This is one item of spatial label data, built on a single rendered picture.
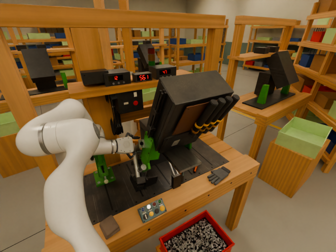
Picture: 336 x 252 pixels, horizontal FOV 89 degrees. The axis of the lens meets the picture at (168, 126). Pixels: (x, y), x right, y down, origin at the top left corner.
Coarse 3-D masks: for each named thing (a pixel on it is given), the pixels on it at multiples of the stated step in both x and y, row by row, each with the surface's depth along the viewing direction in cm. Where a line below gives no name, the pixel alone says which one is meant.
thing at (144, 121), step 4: (140, 120) 129; (144, 120) 129; (140, 124) 130; (144, 124) 123; (140, 128) 132; (144, 128) 124; (140, 132) 134; (144, 132) 125; (160, 156) 134; (164, 156) 136; (152, 160) 132; (156, 160) 134; (160, 160) 136; (164, 160) 139; (152, 164) 134
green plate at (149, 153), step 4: (144, 136) 110; (144, 140) 110; (148, 140) 105; (152, 140) 101; (148, 144) 105; (152, 144) 102; (144, 148) 110; (148, 148) 105; (152, 148) 105; (144, 152) 110; (148, 152) 105; (152, 152) 107; (156, 152) 108; (140, 156) 116; (144, 156) 110; (148, 156) 105; (152, 156) 108; (156, 156) 110; (144, 160) 110; (148, 160) 106
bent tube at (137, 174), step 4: (140, 140) 109; (136, 144) 113; (140, 144) 114; (144, 144) 110; (136, 148) 115; (136, 156) 118; (136, 160) 117; (136, 164) 116; (136, 168) 115; (136, 172) 114; (136, 176) 113
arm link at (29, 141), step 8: (64, 104) 59; (72, 104) 61; (80, 104) 65; (48, 112) 55; (56, 112) 57; (64, 112) 58; (72, 112) 60; (80, 112) 64; (32, 120) 52; (40, 120) 53; (48, 120) 55; (56, 120) 57; (24, 128) 49; (32, 128) 49; (40, 128) 49; (16, 136) 49; (24, 136) 48; (32, 136) 48; (40, 136) 48; (16, 144) 48; (24, 144) 48; (32, 144) 48; (40, 144) 48; (24, 152) 49; (32, 152) 49; (40, 152) 50; (48, 152) 50
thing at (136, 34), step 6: (132, 30) 757; (138, 30) 755; (144, 30) 811; (150, 30) 780; (156, 30) 805; (174, 30) 854; (132, 36) 773; (138, 36) 766; (144, 36) 777; (150, 36) 791; (156, 36) 809; (174, 36) 860; (156, 42) 825; (156, 48) 828; (174, 48) 893; (114, 54) 766; (156, 54) 860; (174, 54) 908; (120, 60) 796; (174, 60) 923; (120, 66) 807
